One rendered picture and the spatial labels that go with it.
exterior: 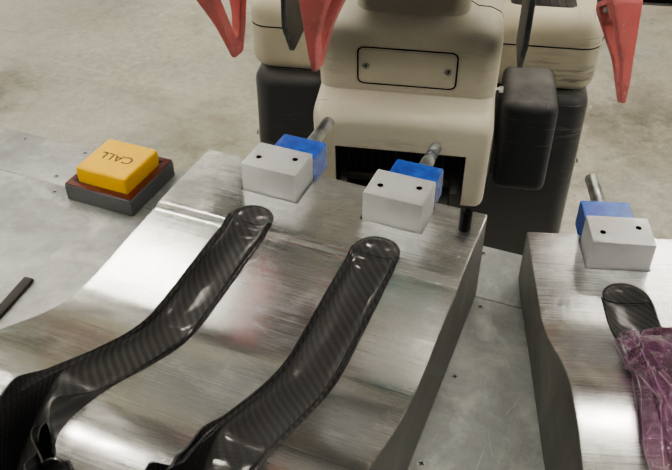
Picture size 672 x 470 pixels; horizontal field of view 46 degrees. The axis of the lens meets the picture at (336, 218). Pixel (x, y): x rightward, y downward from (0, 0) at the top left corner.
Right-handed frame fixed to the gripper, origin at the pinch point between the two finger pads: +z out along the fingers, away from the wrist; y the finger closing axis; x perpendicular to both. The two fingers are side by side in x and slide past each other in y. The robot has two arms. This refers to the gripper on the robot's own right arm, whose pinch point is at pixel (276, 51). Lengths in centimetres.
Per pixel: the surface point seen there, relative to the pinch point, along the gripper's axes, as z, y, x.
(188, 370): 11.6, 3.9, -22.3
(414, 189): 9.7, 11.8, -0.4
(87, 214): 20.9, -21.8, -1.0
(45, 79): 97, -161, 139
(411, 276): 12.8, 13.9, -7.0
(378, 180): 9.6, 8.7, -0.3
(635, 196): 99, 34, 145
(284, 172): 9.5, 1.2, -2.2
